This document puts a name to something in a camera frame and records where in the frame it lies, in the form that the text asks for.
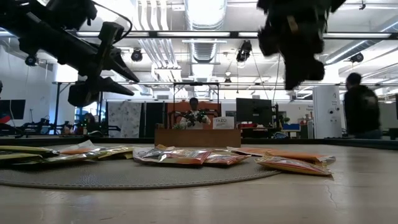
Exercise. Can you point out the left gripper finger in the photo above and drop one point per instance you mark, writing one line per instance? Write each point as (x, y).
(119, 62)
(84, 95)

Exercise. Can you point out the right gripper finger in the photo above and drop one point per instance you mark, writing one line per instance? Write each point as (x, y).
(301, 73)

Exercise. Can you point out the orange white Tazo tea packet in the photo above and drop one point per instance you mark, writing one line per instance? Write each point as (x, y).
(77, 151)
(304, 156)
(248, 150)
(224, 123)

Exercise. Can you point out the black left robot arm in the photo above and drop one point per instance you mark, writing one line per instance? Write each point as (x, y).
(46, 34)

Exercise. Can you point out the wooden tea organizer box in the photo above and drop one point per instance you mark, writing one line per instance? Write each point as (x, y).
(196, 138)

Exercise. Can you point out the black ceiling spotlight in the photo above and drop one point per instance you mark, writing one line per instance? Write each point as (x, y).
(136, 55)
(357, 58)
(31, 60)

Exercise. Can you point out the person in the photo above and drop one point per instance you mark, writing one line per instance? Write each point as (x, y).
(89, 123)
(360, 105)
(194, 107)

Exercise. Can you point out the white pillar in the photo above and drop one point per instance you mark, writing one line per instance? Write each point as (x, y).
(323, 105)

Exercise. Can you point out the patterned divider screen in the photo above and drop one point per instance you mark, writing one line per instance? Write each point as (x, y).
(124, 118)

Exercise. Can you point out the blue storage bin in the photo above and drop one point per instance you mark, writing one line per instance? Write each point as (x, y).
(290, 127)

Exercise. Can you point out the black computer monitor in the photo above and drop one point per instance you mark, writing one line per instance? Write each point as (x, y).
(253, 112)

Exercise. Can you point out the black divider panel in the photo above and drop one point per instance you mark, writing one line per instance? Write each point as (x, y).
(155, 119)

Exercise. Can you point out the orange divider panel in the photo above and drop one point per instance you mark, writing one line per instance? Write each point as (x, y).
(174, 109)

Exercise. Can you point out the round grey mat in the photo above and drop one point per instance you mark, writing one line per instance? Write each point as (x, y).
(124, 175)

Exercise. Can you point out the grey divider panel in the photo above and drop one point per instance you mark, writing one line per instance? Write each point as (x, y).
(390, 115)

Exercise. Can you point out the black overhead camera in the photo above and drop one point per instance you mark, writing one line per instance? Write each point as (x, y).
(244, 51)

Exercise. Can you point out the black wall monitor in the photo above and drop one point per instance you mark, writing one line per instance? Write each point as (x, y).
(12, 109)

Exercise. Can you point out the black background rig frame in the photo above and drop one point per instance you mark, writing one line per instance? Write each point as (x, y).
(196, 83)

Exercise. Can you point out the silver ventilation duct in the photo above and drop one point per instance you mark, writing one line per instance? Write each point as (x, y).
(205, 18)

